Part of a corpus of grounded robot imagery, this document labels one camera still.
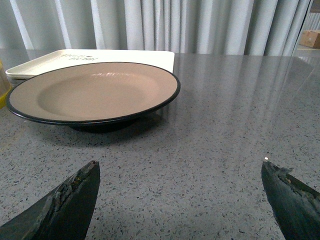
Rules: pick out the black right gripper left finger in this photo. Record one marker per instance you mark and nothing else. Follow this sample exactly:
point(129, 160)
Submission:
point(65, 213)

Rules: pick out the brown cardboard box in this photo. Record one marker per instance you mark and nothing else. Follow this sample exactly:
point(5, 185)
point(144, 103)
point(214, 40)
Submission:
point(310, 38)

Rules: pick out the beige plate with black rim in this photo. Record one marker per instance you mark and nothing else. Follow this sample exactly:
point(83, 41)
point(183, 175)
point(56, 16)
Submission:
point(88, 96)

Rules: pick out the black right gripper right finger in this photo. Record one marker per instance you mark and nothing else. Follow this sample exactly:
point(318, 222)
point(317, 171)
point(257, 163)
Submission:
point(295, 205)

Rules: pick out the wooden steamer with yellow rims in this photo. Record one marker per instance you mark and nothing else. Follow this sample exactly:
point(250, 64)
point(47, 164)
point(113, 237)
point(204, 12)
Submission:
point(5, 86)

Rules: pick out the grey pleated curtain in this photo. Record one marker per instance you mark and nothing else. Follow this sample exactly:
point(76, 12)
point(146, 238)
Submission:
point(219, 27)

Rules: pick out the white rectangular tray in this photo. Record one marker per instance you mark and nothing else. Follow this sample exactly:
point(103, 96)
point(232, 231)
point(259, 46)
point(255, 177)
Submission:
point(74, 57)

